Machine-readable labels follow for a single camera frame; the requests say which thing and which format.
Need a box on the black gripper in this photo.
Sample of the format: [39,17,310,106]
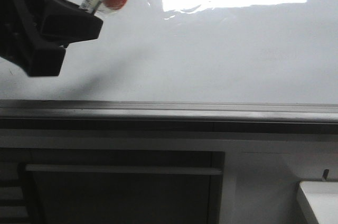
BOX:
[1,0,103,77]

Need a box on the dark cabinet with grey bar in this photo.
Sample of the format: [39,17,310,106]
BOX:
[1,148,224,223]

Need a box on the white plastic tray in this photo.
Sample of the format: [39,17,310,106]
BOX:
[297,181,338,224]

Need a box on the white whiteboard with grey frame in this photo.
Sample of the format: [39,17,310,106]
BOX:
[1,0,337,124]

